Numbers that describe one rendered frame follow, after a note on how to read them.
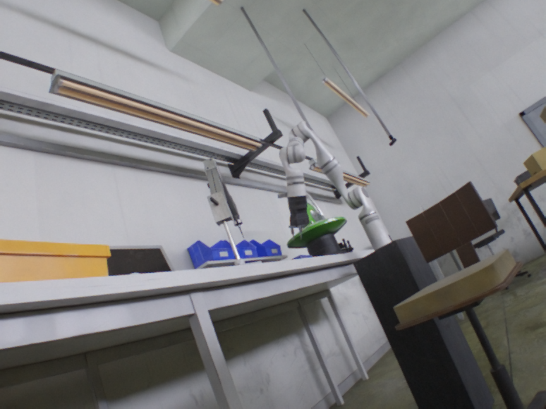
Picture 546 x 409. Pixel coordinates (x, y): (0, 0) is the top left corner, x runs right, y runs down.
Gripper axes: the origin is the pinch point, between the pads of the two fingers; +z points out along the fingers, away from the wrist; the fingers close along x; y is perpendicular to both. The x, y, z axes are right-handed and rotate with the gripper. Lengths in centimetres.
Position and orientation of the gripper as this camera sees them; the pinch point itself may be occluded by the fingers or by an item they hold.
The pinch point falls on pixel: (297, 240)
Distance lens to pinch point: 137.2
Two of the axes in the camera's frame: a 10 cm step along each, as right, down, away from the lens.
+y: 5.9, -0.5, -8.0
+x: 8.0, -1.0, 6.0
